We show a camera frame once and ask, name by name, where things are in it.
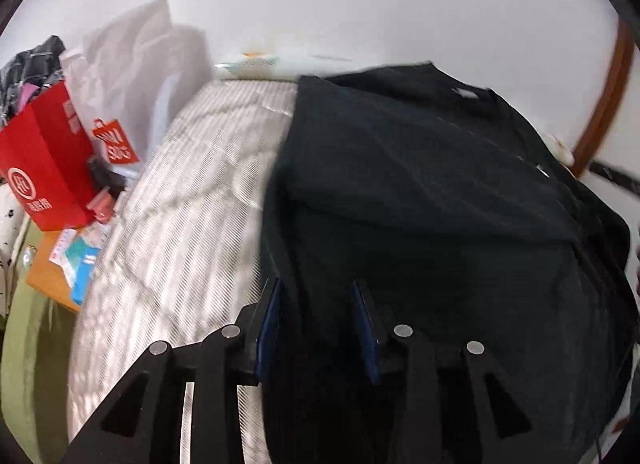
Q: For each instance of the red paper bag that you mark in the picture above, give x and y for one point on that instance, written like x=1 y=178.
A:
x=45 y=164

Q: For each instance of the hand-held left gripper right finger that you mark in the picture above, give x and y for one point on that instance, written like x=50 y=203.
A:
x=365 y=329

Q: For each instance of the striped mattress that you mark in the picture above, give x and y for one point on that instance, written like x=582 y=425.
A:
x=190 y=224

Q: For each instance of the teal packet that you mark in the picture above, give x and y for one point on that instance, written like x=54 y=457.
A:
x=75 y=259

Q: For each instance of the black bottle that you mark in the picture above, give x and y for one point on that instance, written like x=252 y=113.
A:
x=102 y=172

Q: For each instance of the green blanket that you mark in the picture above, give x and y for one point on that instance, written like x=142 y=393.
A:
x=30 y=369

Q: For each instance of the white plastic bag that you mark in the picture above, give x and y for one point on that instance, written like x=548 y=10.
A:
x=125 y=74

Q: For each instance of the brown wooden door frame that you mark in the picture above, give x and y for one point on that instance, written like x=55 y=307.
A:
x=607 y=94

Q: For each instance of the grey checked cloth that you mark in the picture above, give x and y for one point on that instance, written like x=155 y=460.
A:
x=30 y=64

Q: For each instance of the wooden bedside table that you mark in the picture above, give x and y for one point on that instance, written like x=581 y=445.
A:
x=42 y=274

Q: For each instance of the white pink packet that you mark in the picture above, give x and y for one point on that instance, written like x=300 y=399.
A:
x=62 y=246

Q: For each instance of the blue tissue box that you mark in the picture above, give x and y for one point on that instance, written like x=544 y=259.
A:
x=84 y=279

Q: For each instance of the black garment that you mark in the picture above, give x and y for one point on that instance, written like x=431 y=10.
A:
x=425 y=194

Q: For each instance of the small pink container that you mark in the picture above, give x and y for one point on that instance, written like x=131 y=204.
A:
x=100 y=204

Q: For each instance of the white spotted pillow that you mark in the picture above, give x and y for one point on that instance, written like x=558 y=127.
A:
x=7 y=224

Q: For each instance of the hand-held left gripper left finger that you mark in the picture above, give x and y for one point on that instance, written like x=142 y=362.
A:
x=268 y=329

